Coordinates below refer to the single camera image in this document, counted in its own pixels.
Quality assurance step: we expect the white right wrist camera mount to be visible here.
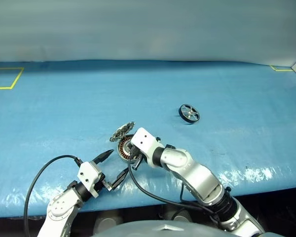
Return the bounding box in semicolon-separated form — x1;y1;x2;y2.
130;127;161;169

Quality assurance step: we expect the silver round motor housing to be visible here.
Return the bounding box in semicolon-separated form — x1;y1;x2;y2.
116;134;139;163

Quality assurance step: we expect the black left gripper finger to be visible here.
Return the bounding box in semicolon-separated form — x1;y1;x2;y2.
92;149;114;164
111;167;130;191

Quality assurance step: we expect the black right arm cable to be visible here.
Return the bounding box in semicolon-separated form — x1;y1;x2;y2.
127;158;222;223

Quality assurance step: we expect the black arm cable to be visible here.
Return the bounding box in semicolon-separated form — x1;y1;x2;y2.
23;155;83;237
127;158;222;223

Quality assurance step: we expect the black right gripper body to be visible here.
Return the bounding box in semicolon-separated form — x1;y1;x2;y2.
127;144;146;171

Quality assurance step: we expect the spoked silver rotor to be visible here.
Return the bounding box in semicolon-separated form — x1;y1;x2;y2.
179;103;203;125

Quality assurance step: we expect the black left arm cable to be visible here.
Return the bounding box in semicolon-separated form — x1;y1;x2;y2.
23;155;83;237

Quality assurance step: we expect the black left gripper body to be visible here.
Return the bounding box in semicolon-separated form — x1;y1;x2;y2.
93;170;113;196

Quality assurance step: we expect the grey robot torso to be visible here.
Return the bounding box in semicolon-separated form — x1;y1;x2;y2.
90;219;229;237

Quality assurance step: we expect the dark rounded shape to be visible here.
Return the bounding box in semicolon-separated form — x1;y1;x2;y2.
92;211;119;236
172;208;196;223

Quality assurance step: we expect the yellow tape square outline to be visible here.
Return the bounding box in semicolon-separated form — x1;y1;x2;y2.
269;65;295;73
0;67;25;90

